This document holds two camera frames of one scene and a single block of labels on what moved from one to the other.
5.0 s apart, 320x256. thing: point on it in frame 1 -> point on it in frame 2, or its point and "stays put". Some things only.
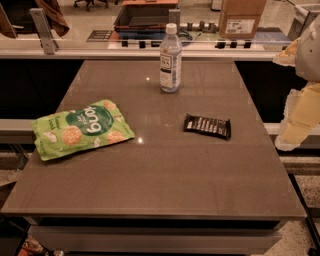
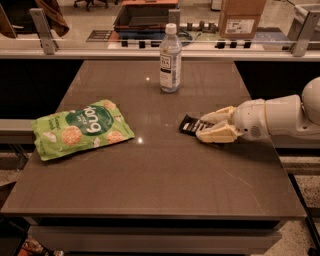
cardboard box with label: x=238 y=19 stays put
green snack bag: x=86 y=127 stays put
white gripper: x=309 y=55 -> x=250 y=119
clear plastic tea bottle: x=170 y=60 stays put
